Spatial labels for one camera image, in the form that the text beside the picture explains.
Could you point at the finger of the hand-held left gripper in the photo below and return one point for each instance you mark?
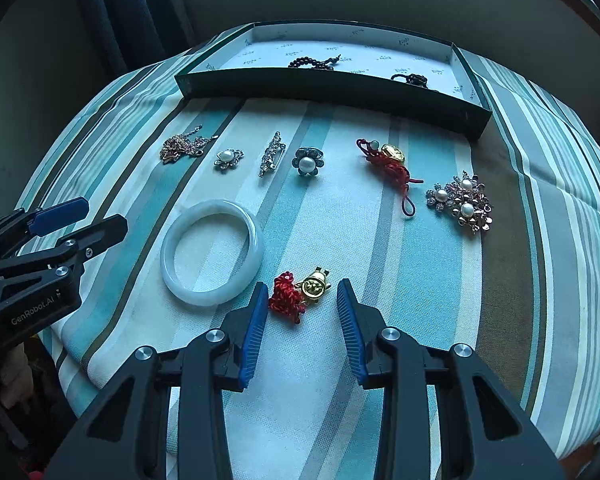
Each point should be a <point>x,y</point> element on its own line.
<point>100,235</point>
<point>60,212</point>

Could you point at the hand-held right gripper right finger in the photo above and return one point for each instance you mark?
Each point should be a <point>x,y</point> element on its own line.
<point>350,330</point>

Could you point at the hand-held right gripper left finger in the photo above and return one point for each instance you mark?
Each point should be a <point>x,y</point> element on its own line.
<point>252,340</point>

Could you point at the red knot gold charm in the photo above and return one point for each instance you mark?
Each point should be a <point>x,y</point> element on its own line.
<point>285,297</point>

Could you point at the white jade bangle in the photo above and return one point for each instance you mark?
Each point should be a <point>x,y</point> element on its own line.
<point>170,265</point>

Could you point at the small pearl flower brooch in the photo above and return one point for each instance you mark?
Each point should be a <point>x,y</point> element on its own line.
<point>226,156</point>

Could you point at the large pearl flower brooch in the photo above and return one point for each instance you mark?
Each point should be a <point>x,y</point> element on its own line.
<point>460,202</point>

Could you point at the rhinestone bar brooch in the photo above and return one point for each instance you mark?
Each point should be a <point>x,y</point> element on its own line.
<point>270,157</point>

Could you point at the green gift box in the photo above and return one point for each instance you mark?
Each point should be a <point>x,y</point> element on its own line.
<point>330,92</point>

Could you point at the person's left hand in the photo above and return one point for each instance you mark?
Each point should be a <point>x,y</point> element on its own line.
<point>10,380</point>

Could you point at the striped teal cloth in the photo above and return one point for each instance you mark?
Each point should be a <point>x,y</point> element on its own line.
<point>330,210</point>

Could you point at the dark blue curtain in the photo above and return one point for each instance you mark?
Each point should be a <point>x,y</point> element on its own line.
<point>130,10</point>

